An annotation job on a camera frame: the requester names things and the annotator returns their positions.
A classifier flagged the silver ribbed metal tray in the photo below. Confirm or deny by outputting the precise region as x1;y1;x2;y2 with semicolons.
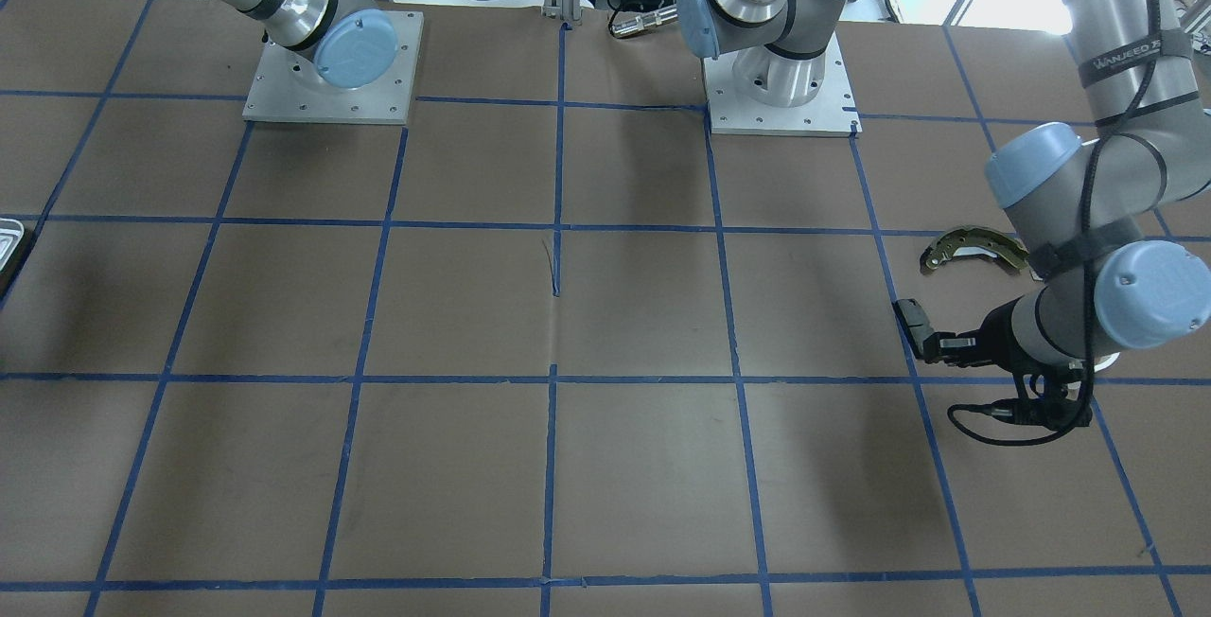
1;219;35;288

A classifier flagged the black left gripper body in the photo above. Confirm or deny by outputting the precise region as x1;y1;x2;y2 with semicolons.
960;304;1027;372

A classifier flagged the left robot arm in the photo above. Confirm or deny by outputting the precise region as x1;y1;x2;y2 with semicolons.
895;0;1209;373

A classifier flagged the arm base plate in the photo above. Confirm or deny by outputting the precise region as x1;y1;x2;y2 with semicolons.
702;35;863;137
242;8;425;126

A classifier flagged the olive brake shoe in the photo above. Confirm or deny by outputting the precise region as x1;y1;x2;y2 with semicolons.
920;225;1029;273

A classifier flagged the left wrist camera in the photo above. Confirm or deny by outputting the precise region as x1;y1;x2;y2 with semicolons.
991;373;1094;432

